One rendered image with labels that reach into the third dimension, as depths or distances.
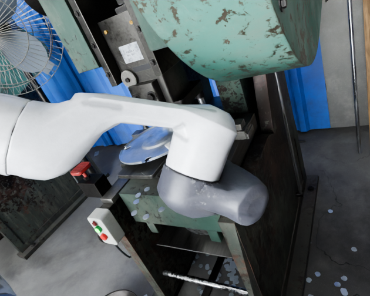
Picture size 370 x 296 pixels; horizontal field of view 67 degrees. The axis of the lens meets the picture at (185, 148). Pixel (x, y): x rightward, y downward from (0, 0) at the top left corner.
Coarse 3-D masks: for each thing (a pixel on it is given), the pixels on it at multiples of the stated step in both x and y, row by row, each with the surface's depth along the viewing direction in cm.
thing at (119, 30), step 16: (112, 16) 77; (128, 16) 75; (112, 32) 80; (128, 32) 78; (112, 48) 84; (128, 48) 81; (128, 64) 84; (144, 64) 82; (176, 64) 88; (128, 80) 86; (144, 80) 85; (160, 80) 83; (176, 80) 87; (144, 96) 85; (160, 96) 84; (176, 96) 87
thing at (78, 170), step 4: (80, 164) 105; (84, 164) 104; (88, 164) 103; (76, 168) 103; (80, 168) 102; (84, 168) 102; (88, 168) 103; (72, 172) 102; (76, 172) 101; (80, 172) 100; (84, 172) 102; (84, 176) 105
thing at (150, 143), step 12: (144, 132) 104; (156, 132) 96; (168, 132) 91; (132, 144) 97; (144, 144) 90; (156, 144) 86; (120, 156) 92; (132, 156) 87; (144, 156) 83; (156, 156) 78
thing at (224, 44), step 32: (160, 0) 39; (192, 0) 38; (224, 0) 37; (256, 0) 36; (288, 0) 44; (320, 0) 81; (160, 32) 44; (192, 32) 43; (224, 32) 42; (256, 32) 41; (288, 32) 43; (192, 64) 51; (224, 64) 51; (256, 64) 51; (288, 64) 52
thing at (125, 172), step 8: (144, 160) 85; (152, 160) 83; (160, 160) 81; (128, 168) 85; (136, 168) 83; (144, 168) 81; (152, 168) 79; (160, 168) 79; (120, 176) 83; (128, 176) 81; (136, 176) 79; (144, 176) 78; (152, 176) 77
